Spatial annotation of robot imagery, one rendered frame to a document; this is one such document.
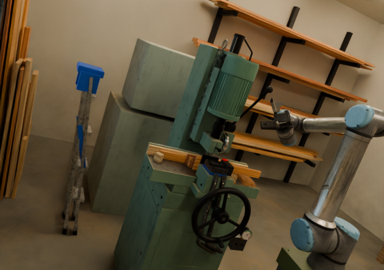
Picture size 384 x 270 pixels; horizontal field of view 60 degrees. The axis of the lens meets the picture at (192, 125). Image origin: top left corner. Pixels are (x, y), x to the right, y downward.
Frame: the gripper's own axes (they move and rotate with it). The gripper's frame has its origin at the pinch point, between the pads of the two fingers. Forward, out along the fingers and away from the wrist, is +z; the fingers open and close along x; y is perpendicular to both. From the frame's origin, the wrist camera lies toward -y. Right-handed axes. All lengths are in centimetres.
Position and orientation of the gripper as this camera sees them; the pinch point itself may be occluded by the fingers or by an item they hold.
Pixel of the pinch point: (272, 110)
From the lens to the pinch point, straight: 175.9
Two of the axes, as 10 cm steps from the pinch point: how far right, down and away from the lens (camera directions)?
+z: -4.1, -4.9, -7.7
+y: 9.1, -2.3, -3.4
